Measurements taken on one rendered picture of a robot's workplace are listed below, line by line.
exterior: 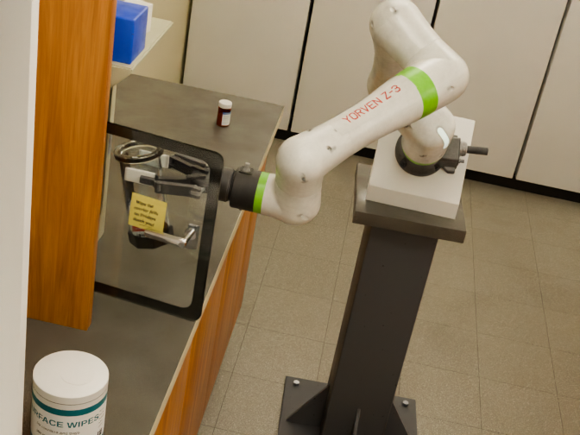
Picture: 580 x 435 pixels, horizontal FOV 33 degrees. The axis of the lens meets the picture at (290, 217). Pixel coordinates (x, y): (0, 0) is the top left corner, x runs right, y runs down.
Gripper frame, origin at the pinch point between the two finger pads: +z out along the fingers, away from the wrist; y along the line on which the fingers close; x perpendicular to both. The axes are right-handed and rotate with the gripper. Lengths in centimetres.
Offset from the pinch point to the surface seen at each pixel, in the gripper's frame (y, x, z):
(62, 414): 64, 17, -7
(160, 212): 19.9, -1.0, -9.7
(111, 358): 32.9, 27.7, -6.0
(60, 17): 26.1, -39.3, 10.9
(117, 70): 18.0, -28.4, 2.2
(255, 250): -176, 122, -9
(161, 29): -7.1, -29.2, 0.8
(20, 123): 103, -56, -14
